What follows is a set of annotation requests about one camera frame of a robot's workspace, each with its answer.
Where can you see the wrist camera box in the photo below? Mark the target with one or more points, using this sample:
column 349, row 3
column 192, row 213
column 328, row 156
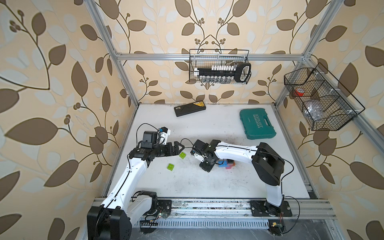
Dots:
column 152, row 139
column 198, row 149

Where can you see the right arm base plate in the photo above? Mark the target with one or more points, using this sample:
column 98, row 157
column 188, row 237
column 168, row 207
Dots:
column 261, row 208

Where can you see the green lego brick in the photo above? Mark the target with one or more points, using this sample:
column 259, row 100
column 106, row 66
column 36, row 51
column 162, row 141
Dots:
column 170, row 167
column 182, row 155

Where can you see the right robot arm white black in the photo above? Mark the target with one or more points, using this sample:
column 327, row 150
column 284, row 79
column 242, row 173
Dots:
column 266, row 162

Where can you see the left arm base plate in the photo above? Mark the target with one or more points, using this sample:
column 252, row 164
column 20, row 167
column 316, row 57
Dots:
column 161, row 208

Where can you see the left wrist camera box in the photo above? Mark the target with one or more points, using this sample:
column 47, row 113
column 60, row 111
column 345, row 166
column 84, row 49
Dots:
column 152, row 139

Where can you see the clear plastic bag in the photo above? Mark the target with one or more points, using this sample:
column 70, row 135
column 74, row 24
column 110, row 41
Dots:
column 313, row 110

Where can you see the red tape roll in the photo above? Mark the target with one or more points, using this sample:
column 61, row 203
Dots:
column 299, row 92

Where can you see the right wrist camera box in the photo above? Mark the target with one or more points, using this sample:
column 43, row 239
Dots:
column 198, row 149

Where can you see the green plastic tool case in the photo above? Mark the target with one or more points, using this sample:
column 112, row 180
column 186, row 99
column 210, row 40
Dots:
column 257, row 124

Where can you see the black yellow tool case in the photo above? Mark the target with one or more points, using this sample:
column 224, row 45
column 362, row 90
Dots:
column 189, row 108

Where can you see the light blue long lego brick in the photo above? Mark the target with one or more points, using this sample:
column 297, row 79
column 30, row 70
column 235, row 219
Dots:
column 222, row 164

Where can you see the black socket tool set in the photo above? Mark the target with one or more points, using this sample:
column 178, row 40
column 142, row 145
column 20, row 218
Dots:
column 239, row 73

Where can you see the black wire basket right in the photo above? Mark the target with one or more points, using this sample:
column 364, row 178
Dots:
column 340, row 106

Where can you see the black wire basket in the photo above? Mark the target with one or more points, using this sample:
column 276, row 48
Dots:
column 205, row 58
column 340, row 106

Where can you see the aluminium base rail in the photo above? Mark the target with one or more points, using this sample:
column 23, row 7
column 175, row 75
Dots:
column 205, row 208

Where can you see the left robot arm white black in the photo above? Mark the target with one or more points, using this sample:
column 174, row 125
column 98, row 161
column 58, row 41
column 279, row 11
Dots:
column 115, row 217

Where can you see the black wire basket centre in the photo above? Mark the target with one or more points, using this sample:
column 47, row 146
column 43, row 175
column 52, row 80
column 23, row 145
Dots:
column 205, row 58

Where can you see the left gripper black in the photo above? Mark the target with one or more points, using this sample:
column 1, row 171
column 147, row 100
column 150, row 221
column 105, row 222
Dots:
column 174, row 152

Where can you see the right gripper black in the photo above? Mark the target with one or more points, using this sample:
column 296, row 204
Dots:
column 205, row 168

